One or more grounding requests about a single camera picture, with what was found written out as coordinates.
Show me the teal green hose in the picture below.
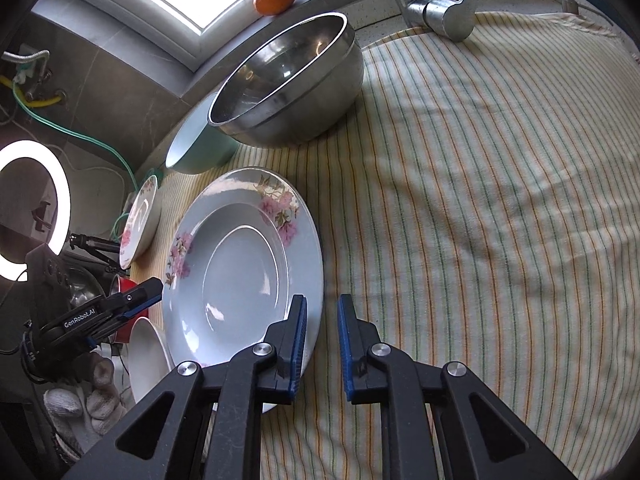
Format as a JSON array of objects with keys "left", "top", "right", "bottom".
[{"left": 12, "top": 81, "right": 139, "bottom": 241}]

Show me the striped yellow cloth mat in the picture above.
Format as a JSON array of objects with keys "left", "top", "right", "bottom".
[{"left": 131, "top": 11, "right": 640, "bottom": 480}]

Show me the small floral white plate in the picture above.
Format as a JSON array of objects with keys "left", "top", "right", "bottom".
[{"left": 118, "top": 174, "right": 160, "bottom": 270}]

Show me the plain white plate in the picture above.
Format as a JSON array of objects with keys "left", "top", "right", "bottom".
[{"left": 128, "top": 316, "right": 174, "bottom": 403}]

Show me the red cup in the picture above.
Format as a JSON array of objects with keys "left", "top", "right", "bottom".
[{"left": 108, "top": 274, "right": 139, "bottom": 345}]

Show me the light blue ceramic bowl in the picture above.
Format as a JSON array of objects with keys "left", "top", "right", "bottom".
[{"left": 165, "top": 92, "right": 240, "bottom": 174}]

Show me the left gloved hand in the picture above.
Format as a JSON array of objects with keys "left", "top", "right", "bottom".
[{"left": 42, "top": 352, "right": 127, "bottom": 465}]

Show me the white ring light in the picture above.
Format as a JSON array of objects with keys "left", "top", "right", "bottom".
[{"left": 1, "top": 140, "right": 72, "bottom": 255}]

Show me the stainless steel mixing bowl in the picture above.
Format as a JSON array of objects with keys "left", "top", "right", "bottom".
[{"left": 208, "top": 12, "right": 364, "bottom": 148}]

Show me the chrome kitchen faucet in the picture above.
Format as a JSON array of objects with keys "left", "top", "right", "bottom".
[{"left": 395, "top": 0, "right": 480, "bottom": 42}]

